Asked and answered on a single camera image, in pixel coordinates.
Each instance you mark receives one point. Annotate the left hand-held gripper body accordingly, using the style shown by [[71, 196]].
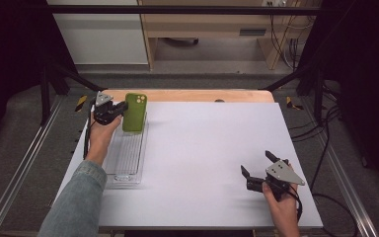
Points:
[[105, 110]]

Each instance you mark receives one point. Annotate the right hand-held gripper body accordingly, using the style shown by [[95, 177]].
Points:
[[281, 174]]

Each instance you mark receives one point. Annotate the green phone case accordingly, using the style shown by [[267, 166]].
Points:
[[135, 113]]

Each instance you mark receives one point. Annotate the clear plastic tray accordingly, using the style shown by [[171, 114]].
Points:
[[128, 154]]

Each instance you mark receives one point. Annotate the person's left hand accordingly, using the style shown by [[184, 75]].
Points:
[[102, 138]]

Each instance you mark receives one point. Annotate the person's right hand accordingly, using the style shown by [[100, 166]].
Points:
[[283, 214]]

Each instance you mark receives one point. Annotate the black yellow striped tape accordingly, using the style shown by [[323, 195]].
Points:
[[291, 103], [81, 103]]

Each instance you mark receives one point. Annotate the white table cover sheet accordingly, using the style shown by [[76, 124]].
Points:
[[210, 164]]

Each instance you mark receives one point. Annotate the black metal stand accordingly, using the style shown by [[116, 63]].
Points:
[[317, 92], [46, 95]]

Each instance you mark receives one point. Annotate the wooden table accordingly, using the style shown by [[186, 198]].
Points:
[[184, 95]]

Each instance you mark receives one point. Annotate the white cabinet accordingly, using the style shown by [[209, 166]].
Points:
[[102, 36]]

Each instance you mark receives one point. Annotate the light wooden desk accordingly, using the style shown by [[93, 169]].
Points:
[[207, 23]]

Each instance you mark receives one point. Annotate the white power strip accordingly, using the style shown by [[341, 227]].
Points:
[[274, 3]]

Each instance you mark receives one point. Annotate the aluminium floor rail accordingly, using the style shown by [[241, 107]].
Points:
[[23, 168], [342, 171]]

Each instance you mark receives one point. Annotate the black horizontal frame bar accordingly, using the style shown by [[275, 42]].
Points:
[[177, 10]]

